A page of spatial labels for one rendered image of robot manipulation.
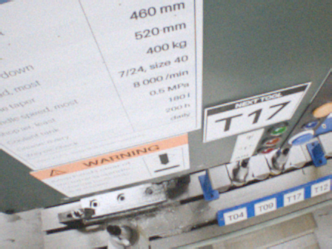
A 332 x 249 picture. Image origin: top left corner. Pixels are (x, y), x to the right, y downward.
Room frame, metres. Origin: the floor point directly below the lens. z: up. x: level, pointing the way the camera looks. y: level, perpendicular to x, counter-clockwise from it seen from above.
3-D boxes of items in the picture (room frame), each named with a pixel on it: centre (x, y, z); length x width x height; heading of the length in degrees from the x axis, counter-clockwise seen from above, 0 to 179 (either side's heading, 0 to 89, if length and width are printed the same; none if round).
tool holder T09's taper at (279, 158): (0.21, -0.27, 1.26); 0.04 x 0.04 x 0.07
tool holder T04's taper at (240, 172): (0.20, -0.16, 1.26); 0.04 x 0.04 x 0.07
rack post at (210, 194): (0.25, -0.10, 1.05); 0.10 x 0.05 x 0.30; 4
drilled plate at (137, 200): (0.32, 0.21, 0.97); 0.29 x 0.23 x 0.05; 94
